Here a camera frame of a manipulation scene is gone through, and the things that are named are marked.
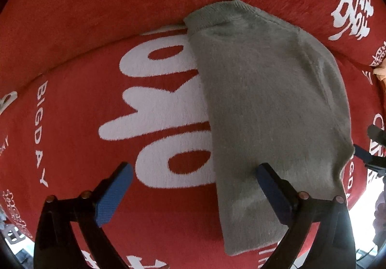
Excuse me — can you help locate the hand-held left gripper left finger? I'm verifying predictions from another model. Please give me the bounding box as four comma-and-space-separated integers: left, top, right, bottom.
33, 162, 134, 269

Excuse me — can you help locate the red printed blanket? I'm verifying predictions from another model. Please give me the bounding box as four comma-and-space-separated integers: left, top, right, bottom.
0, 0, 386, 269

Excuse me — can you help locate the orange cloth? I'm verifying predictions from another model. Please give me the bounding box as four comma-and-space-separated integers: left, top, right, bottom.
372, 57, 386, 86

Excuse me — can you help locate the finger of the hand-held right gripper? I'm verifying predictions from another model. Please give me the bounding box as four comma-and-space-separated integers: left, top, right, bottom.
367, 124, 386, 148
352, 144, 386, 178

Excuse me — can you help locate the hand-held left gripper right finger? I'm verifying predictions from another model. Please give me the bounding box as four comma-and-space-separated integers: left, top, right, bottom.
256, 163, 356, 269

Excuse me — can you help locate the grey knit sweater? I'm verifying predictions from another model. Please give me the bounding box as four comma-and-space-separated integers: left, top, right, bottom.
183, 0, 355, 257

